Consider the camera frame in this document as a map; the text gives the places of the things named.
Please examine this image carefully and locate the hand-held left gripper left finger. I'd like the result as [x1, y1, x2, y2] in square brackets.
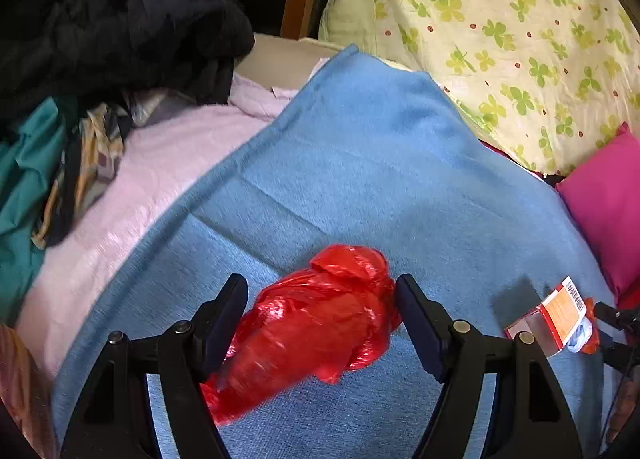
[60, 273, 249, 459]

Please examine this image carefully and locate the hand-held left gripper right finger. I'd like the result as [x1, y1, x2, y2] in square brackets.
[395, 274, 583, 459]

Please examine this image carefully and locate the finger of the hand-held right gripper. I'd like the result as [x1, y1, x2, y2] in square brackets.
[592, 301, 640, 336]

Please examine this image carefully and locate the white medicine box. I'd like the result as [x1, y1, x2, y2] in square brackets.
[504, 275, 587, 357]

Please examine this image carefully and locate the red plastic bag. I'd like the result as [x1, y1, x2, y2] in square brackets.
[200, 244, 403, 427]

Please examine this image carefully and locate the orange packet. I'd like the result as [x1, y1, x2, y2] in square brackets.
[580, 298, 601, 356]

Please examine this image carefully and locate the pink pillow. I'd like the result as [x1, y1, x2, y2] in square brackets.
[555, 123, 640, 307]

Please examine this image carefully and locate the blue blanket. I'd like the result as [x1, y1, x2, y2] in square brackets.
[50, 44, 621, 459]

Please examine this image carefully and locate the pink bed sheet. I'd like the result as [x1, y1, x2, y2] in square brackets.
[15, 74, 331, 380]

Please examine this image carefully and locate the patterned yellow grey cloth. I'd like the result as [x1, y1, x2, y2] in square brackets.
[32, 101, 128, 247]

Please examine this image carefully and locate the pink orange cloth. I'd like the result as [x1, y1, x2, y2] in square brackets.
[0, 324, 57, 459]

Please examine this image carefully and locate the green cloth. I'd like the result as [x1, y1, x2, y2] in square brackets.
[0, 96, 81, 325]

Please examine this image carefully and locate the beige cushion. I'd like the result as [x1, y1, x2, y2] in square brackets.
[235, 34, 341, 90]

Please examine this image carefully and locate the clover print quilt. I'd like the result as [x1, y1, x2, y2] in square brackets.
[320, 0, 640, 177]

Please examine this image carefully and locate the black jacket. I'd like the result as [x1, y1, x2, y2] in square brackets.
[0, 0, 256, 112]

